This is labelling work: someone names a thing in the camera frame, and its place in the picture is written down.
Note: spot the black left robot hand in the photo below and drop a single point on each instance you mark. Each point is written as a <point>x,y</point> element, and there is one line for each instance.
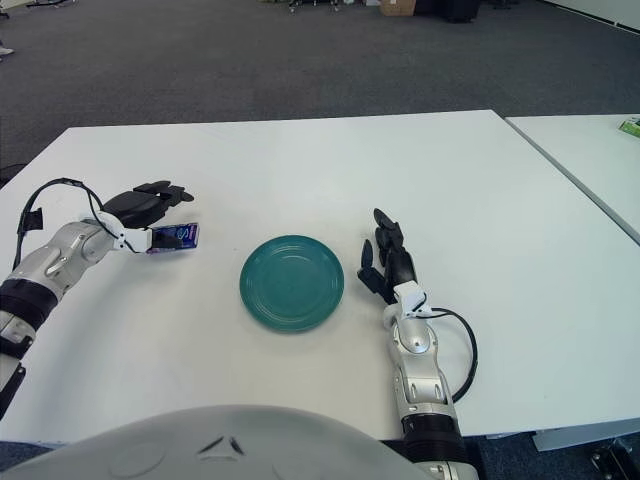
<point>135,205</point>

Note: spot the teal round plate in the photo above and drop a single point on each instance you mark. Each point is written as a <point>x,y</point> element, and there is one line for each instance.
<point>292,285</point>

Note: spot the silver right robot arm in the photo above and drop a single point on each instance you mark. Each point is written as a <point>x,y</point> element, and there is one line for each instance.
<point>417,380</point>

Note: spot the white neighbouring table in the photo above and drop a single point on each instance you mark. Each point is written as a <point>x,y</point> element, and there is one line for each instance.
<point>590,160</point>

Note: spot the wheeled metal cart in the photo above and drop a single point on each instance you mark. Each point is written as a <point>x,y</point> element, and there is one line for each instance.
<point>320,4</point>

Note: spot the blue gum pack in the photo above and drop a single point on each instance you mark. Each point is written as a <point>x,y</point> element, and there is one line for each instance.
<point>180,237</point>

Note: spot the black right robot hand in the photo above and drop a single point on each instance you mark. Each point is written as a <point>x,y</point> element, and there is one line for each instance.
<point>400,267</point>

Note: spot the brown cardboard box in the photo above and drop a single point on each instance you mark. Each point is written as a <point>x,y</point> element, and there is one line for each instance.
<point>397,6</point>

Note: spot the green packet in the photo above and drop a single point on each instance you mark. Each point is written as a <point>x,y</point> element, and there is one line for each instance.
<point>630,125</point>

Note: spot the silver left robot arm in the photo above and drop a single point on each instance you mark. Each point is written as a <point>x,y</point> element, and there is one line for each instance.
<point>55,255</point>

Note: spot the black metal wheeled base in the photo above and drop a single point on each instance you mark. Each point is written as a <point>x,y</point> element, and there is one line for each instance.
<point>617,462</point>

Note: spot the black cabinet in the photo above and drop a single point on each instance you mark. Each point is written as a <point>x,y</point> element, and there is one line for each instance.
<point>450,10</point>

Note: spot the grey robot torso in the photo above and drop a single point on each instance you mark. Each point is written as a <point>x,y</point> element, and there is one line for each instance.
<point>200,445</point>

